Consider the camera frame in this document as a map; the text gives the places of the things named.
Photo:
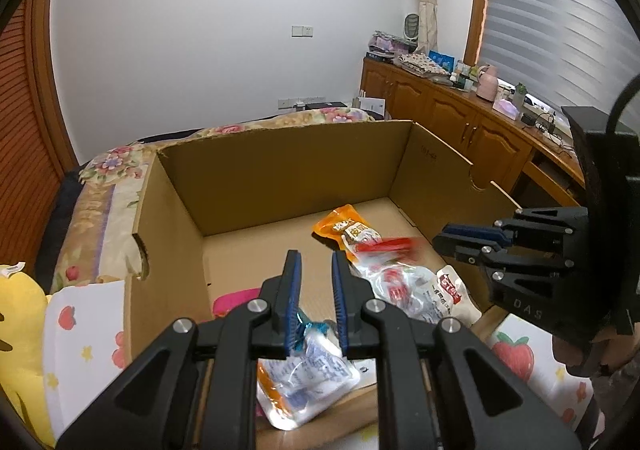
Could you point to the pink cake packet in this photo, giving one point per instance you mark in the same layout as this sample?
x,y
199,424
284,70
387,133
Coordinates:
x,y
230,304

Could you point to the wooden cabinet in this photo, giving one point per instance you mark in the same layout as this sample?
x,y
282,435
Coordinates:
x,y
450,119

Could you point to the small white fan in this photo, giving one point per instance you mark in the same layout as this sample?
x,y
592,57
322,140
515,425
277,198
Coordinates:
x,y
412,27

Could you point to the clear snack packet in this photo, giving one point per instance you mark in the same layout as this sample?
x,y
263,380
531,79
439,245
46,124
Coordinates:
x,y
400,287

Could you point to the dark cloth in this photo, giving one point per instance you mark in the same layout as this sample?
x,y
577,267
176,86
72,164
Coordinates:
x,y
60,215

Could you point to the pink kettle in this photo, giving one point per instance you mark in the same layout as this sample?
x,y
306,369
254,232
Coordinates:
x,y
487,83

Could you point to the green capped bottle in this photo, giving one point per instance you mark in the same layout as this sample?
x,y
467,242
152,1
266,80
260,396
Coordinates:
x,y
520,93

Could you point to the orange snack packet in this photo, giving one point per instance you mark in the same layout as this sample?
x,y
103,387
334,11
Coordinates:
x,y
342,225

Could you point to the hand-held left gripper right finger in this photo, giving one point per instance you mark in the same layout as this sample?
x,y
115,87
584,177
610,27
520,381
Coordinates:
x,y
340,302

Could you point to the blue box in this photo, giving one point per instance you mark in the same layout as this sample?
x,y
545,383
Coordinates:
x,y
442,59

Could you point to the folded floral cloth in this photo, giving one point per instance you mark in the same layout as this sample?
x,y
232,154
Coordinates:
x,y
422,64

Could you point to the grey window blind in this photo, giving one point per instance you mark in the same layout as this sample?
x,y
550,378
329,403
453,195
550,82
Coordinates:
x,y
550,14

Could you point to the white paper bag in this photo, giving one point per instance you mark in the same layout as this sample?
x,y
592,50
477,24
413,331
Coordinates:
x,y
371,105

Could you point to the yellow plush toy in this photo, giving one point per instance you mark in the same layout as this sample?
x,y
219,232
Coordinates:
x,y
20,360

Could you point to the cardboard box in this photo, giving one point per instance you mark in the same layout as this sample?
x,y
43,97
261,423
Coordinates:
x,y
280,174

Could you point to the blue snack packet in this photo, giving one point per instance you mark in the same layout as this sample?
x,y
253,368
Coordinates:
x,y
312,370

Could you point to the strawberry print tablecloth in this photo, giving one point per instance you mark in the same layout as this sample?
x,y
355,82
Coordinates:
x,y
82,340

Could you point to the white wall switch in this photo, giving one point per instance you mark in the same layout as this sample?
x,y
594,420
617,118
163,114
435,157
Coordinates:
x,y
302,31

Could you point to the person's right hand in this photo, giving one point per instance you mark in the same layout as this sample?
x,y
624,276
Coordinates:
x,y
562,352

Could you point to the pink tissue box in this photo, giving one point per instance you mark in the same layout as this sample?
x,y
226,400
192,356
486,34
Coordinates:
x,y
506,108

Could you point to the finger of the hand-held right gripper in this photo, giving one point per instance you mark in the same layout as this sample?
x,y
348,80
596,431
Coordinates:
x,y
465,250
472,230

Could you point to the wooden louvered wardrobe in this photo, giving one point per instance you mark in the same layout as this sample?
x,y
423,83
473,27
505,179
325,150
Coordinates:
x,y
25,129

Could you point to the purple bag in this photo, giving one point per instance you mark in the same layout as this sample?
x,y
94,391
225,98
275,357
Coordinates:
x,y
390,43

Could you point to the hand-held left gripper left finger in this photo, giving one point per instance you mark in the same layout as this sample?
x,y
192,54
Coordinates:
x,y
295,302

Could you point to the floral quilt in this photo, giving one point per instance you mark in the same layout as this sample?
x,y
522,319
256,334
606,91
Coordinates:
x,y
105,190

